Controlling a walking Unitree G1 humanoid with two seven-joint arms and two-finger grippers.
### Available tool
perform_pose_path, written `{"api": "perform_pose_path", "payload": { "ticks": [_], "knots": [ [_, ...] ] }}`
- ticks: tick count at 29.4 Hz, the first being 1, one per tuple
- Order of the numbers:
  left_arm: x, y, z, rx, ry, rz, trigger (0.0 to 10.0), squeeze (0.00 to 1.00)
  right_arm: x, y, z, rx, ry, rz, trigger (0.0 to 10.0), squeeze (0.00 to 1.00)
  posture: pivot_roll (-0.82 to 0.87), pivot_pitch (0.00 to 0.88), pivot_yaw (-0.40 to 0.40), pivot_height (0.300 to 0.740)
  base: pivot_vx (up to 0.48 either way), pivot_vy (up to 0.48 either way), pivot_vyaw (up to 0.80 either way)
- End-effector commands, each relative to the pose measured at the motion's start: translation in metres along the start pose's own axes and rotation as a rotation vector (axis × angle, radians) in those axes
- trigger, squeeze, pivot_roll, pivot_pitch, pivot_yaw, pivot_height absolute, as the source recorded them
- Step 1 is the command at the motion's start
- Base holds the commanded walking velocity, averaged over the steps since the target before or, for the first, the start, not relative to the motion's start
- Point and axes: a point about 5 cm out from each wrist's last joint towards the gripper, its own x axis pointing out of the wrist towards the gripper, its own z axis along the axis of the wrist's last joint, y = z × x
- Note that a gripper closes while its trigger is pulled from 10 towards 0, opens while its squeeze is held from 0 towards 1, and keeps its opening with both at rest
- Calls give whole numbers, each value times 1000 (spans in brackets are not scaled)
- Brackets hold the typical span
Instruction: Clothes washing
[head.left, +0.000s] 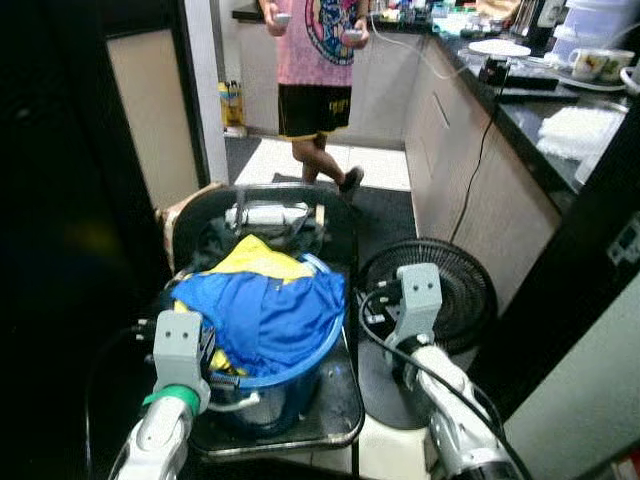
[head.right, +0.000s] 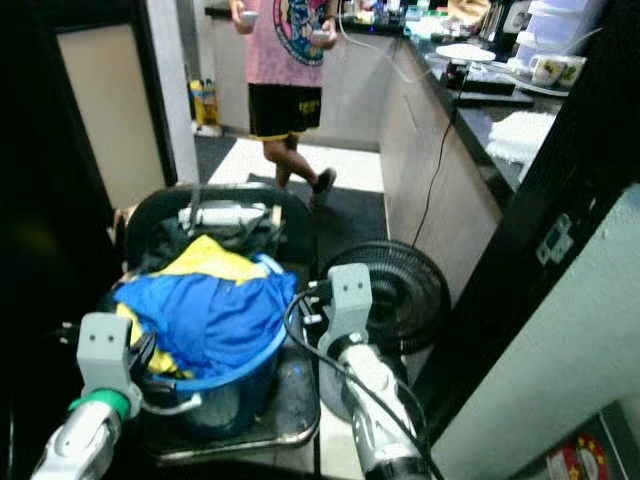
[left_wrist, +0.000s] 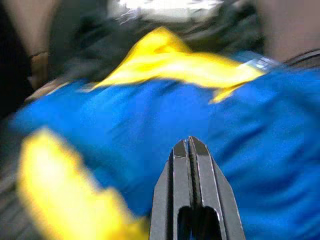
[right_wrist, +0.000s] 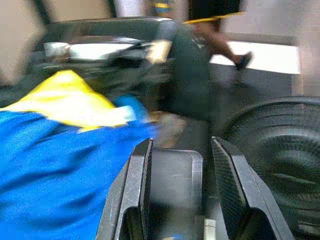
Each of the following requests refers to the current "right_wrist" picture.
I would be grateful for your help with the blue cloth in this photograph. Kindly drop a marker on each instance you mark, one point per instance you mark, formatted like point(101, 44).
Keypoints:
point(50, 175)

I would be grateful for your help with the black kitchen counter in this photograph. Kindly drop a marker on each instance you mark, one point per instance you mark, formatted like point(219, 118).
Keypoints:
point(270, 57)

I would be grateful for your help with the black floor fan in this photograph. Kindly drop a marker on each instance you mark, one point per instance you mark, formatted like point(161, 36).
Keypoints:
point(280, 150)

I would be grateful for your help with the person in dark clothes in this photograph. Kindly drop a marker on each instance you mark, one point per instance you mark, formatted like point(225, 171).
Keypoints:
point(190, 62)

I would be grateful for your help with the yellow cloth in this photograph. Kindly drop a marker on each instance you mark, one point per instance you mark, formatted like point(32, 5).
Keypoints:
point(65, 100)

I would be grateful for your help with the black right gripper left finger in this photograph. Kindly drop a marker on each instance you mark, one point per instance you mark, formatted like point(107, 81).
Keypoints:
point(132, 180)

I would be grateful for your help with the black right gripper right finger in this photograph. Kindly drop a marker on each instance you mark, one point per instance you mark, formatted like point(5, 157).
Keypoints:
point(240, 187)

